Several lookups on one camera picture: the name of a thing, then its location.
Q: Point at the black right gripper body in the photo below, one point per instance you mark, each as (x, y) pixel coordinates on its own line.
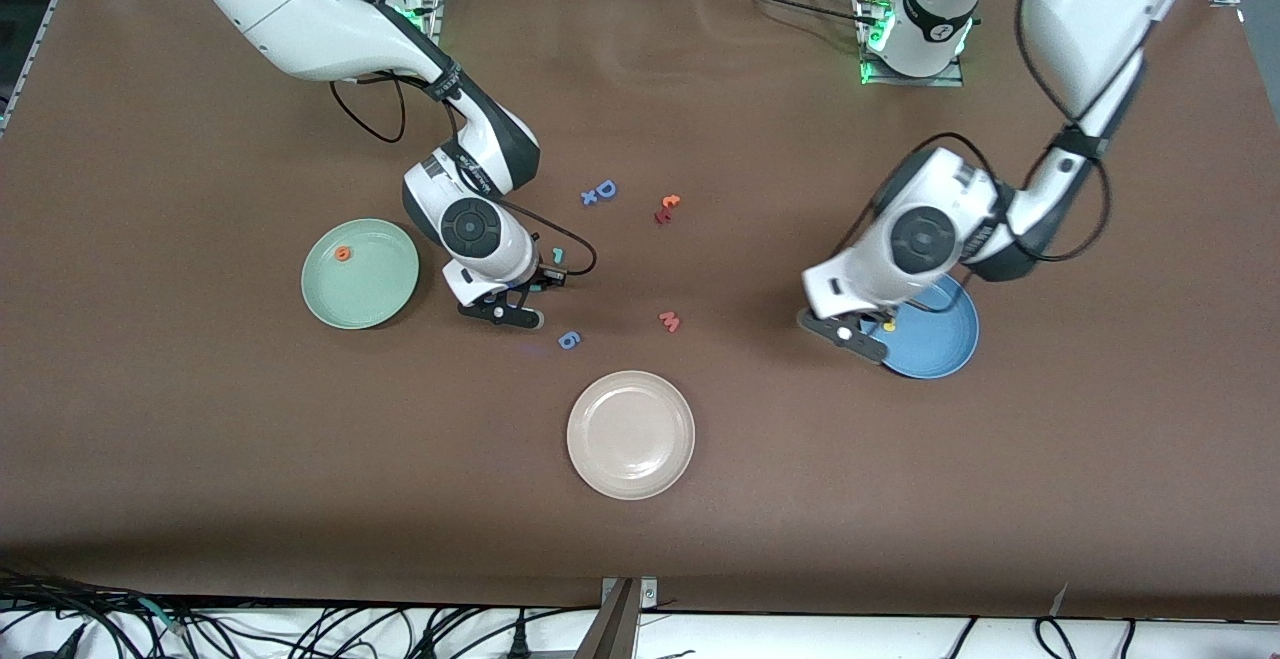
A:
(531, 281)

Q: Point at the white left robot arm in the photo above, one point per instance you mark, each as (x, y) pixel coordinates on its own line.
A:
(1080, 19)

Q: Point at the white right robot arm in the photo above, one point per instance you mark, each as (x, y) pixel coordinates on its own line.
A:
(300, 9)

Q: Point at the blue foam letter g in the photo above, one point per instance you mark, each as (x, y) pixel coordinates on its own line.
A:
(563, 339)

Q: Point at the blue plate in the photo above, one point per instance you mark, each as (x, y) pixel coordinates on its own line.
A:
(935, 344)

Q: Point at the blue foam letter D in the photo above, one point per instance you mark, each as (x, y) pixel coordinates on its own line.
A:
(600, 189)

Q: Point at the pink foam letter w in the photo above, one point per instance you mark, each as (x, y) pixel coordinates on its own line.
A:
(669, 320)

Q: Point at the mint green plate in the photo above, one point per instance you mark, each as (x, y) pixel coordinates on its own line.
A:
(370, 289)

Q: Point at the beige plate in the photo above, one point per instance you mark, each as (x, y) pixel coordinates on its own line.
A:
(630, 434)

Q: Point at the brown table cover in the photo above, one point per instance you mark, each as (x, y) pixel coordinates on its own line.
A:
(300, 489)

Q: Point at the small white tape tag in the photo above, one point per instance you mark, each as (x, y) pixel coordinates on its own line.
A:
(1058, 601)

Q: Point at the aluminium profile bar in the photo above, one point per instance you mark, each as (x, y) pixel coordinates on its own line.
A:
(612, 634)

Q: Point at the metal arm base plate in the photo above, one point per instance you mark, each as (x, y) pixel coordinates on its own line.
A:
(940, 82)
(436, 14)

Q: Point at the metal corner bracket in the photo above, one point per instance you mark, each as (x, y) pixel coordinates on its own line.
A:
(648, 594)

